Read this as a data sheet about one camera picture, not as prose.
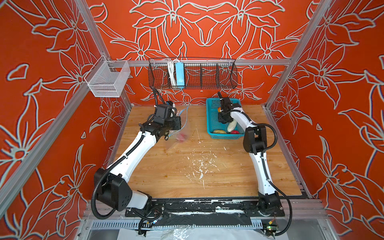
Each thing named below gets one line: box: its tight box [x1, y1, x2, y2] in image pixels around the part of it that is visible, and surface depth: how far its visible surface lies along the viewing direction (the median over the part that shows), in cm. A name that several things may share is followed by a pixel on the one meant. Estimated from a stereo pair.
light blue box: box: [175, 62, 185, 86], surface depth 92 cm
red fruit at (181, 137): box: [176, 133, 187, 142], surface depth 92 cm
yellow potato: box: [213, 129, 227, 134], surface depth 99 cm
